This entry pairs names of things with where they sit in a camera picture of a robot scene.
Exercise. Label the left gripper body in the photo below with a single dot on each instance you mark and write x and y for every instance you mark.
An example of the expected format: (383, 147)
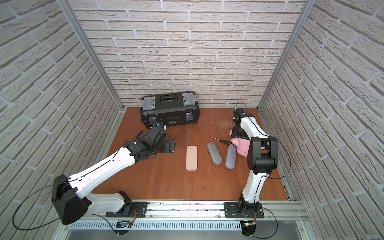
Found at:
(167, 146)

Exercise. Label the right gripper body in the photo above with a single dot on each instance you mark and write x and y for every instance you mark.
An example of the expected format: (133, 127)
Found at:
(238, 132)

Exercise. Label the pink microfibre cloth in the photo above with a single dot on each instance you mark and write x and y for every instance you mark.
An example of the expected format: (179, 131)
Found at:
(241, 144)

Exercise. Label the pink eyeglass case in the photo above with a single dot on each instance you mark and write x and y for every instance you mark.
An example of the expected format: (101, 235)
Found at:
(192, 158)

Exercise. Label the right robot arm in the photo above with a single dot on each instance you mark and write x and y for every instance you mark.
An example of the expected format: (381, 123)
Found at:
(262, 159)

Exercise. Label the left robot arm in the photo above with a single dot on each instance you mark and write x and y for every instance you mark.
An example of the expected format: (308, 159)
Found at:
(72, 196)

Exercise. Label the black yellow screwdriver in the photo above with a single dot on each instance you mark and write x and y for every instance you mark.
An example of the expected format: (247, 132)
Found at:
(228, 143)

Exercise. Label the black plastic toolbox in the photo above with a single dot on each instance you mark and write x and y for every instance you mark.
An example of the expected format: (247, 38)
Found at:
(172, 109)

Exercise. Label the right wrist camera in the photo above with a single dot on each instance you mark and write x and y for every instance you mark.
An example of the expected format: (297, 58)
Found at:
(239, 113)

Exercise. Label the aluminium mounting rail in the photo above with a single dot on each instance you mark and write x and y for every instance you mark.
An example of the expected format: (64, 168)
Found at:
(189, 210)

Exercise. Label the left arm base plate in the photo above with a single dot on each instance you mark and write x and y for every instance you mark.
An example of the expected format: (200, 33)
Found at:
(134, 209)

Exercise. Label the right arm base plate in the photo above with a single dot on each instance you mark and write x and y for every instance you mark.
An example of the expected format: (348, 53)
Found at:
(245, 210)

